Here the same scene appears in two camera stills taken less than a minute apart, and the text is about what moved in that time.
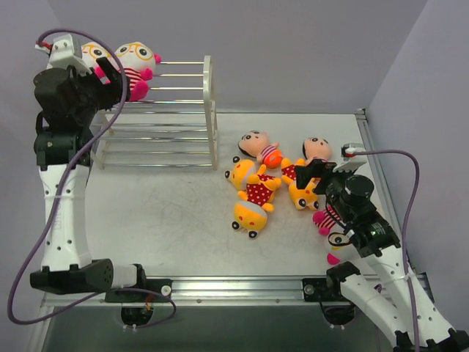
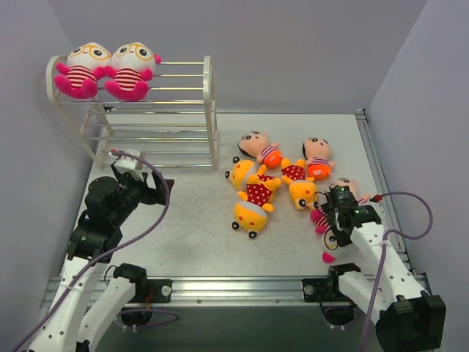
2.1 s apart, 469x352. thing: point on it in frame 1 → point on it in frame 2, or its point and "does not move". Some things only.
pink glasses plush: x=138 y=60 does not move
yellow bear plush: x=302 y=198 does not move
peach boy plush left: x=255 y=144 does not move
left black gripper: x=104 y=89 → x=149 y=189
